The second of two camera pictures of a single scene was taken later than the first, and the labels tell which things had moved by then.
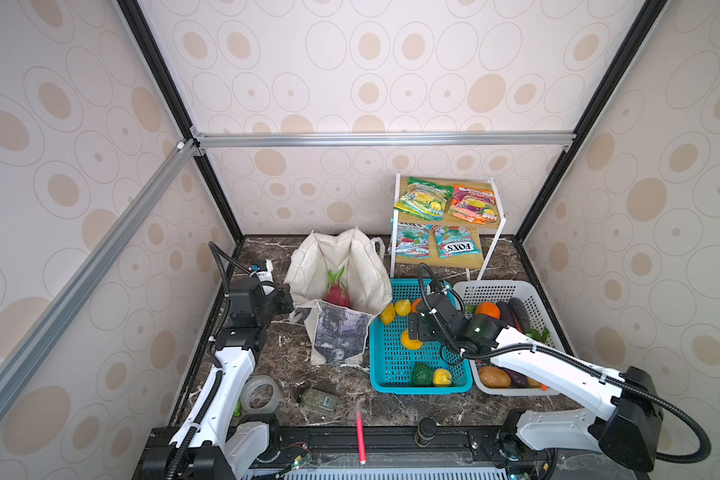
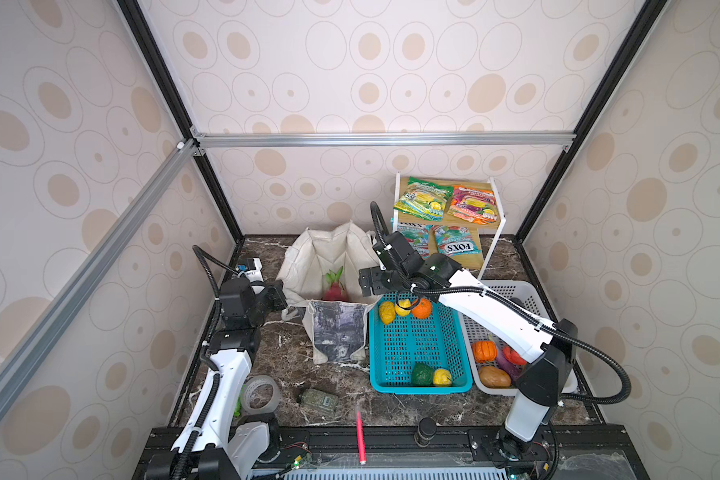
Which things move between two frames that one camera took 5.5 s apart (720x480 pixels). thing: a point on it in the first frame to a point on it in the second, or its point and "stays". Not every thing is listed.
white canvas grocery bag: (338, 335) stays
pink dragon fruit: (337, 291) stays
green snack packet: (424, 200) stays
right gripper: (414, 322) to (373, 281)
